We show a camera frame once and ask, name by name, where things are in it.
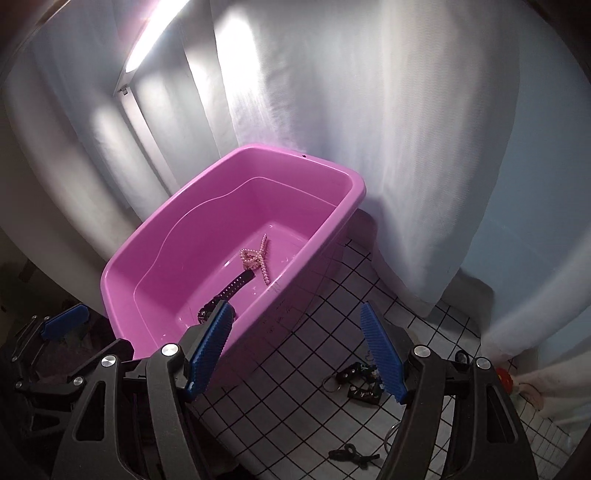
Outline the pink pearl necklace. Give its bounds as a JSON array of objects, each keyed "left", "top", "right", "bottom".
[{"left": 239, "top": 233, "right": 273, "bottom": 286}]

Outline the white checked bed sheet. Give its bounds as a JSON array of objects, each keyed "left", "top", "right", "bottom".
[{"left": 185, "top": 208, "right": 591, "bottom": 480}]

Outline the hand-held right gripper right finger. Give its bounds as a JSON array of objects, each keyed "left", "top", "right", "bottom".
[{"left": 360, "top": 302, "right": 539, "bottom": 480}]

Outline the black cord bracelet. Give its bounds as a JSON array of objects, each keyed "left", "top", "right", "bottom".
[{"left": 328, "top": 442, "right": 382, "bottom": 463}]

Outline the white sheer curtain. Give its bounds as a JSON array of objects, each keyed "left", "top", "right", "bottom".
[{"left": 28, "top": 0, "right": 573, "bottom": 319}]

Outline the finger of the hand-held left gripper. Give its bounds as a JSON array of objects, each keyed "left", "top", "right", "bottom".
[
  {"left": 13, "top": 339, "right": 131, "bottom": 403},
  {"left": 11, "top": 303, "right": 92, "bottom": 357}
]

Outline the pink plastic tub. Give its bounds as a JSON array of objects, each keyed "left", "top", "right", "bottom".
[{"left": 100, "top": 144, "right": 366, "bottom": 376}]

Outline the black watch strap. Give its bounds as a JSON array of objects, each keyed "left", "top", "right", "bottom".
[{"left": 196, "top": 270, "right": 255, "bottom": 325}]

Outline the cream thick curtain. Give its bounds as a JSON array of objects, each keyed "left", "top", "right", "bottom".
[{"left": 0, "top": 55, "right": 591, "bottom": 418}]

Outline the cream plush toy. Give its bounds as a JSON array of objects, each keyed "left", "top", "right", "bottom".
[{"left": 515, "top": 369, "right": 557, "bottom": 412}]

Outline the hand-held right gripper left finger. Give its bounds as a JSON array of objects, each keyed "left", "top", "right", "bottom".
[{"left": 55, "top": 300, "right": 245, "bottom": 480}]

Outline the black buckled bracelet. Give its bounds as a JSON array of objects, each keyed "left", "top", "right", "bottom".
[{"left": 322, "top": 362, "right": 385, "bottom": 403}]

